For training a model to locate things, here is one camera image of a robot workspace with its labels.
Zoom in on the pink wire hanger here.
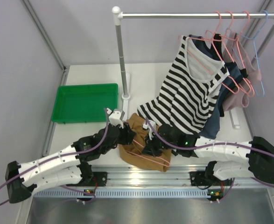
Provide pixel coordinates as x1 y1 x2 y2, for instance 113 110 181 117
129 151 170 168

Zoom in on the pink hanger with striped top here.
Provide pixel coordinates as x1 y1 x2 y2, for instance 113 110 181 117
178 11 240 94

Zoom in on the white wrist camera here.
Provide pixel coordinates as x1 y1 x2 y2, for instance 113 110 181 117
104 108 125 129
142 120 157 140

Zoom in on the tan tank top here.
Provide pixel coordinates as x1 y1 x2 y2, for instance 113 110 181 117
118 113 171 172

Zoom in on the green plastic tray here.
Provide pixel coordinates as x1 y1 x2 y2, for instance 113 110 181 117
51 83 119 124

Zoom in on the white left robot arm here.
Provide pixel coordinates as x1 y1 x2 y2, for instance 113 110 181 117
5 122 136 203

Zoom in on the navy blue tank top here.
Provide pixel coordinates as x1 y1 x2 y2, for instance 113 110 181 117
189 35 243 139

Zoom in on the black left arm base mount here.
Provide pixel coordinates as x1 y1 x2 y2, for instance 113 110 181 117
66 172 108 187

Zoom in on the light blue wire hanger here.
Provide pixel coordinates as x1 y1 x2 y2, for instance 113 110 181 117
232 10 268 98

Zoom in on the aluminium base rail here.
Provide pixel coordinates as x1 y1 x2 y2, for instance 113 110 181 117
24 164 274 199

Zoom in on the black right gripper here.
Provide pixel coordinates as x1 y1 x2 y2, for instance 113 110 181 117
142 130 178 157

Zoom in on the dusty pink tank top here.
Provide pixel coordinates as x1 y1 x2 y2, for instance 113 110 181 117
222 31 261 112

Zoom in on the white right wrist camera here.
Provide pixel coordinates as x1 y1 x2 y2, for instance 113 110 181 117
142 120 157 140

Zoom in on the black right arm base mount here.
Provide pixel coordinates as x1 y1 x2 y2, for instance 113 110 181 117
190 171 221 188

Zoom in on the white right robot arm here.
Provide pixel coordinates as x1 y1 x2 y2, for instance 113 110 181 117
142 121 274 185

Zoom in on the pink hanger with navy top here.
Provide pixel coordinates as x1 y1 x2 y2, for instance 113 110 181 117
205 11 252 94

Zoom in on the black white striped tank top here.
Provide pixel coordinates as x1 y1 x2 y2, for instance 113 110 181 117
137 35 230 147

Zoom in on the metal clothes rack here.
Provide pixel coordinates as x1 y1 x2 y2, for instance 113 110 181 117
112 6 274 120

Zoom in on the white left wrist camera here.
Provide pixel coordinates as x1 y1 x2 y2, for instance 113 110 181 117
104 108 125 129

